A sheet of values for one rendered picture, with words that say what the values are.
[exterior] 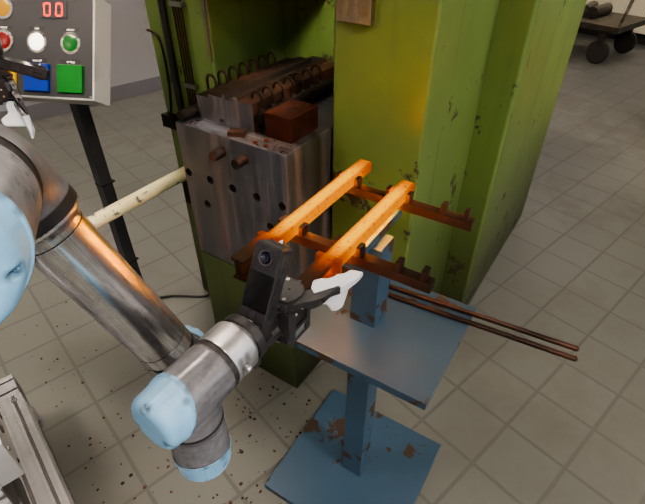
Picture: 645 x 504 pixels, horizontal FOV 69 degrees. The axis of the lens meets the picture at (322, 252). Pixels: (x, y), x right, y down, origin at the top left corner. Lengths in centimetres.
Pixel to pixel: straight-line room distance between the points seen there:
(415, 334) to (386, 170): 45
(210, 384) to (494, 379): 144
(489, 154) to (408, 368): 87
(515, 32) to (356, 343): 97
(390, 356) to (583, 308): 144
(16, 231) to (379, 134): 97
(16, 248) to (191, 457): 36
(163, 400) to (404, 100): 87
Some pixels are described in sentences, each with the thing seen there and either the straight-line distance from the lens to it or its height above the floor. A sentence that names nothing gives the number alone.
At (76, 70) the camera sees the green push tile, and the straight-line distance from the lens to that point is 154.
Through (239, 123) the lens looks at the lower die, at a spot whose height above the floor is 93.
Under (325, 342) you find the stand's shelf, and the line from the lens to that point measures 102.
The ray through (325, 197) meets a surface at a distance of 95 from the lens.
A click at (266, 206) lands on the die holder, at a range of 129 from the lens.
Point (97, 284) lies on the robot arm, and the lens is 60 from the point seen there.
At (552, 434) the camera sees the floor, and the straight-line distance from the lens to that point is 183.
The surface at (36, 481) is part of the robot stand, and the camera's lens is 152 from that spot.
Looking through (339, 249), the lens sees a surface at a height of 94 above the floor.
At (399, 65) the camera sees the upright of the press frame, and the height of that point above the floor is 111.
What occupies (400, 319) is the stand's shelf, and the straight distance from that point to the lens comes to 108.
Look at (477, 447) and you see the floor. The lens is 172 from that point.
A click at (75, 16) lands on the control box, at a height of 115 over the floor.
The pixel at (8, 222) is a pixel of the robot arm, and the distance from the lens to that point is 41.
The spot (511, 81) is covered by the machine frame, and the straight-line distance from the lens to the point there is 156.
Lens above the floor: 143
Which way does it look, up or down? 38 degrees down
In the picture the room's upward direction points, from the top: straight up
